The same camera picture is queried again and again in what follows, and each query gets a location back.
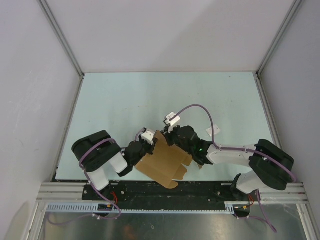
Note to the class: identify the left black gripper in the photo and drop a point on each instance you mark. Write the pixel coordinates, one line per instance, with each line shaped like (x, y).
(151, 147)

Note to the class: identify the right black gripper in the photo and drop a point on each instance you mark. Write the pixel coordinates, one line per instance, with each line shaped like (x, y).
(168, 135)

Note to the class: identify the brown cardboard box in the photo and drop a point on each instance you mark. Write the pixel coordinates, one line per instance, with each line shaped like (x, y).
(167, 165)

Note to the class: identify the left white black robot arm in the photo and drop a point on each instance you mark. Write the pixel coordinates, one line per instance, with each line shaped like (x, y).
(98, 150)

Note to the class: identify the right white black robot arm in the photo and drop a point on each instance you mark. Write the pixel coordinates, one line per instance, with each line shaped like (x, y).
(270, 166)

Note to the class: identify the small white paper scrap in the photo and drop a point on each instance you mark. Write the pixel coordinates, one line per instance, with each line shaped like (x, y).
(213, 130)

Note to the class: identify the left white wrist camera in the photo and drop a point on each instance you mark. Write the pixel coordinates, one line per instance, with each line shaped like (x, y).
(148, 136)

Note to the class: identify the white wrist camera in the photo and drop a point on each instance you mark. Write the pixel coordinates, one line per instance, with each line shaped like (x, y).
(171, 121)
(148, 136)

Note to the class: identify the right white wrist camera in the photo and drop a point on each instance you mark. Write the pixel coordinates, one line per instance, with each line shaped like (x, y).
(171, 121)

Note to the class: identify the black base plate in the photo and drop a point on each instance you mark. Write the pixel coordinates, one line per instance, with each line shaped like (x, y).
(188, 195)

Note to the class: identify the perforated cable duct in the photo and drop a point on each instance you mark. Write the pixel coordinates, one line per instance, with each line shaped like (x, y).
(104, 208)

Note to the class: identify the aluminium frame rail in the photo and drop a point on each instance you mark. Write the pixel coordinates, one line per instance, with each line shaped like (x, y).
(295, 193)

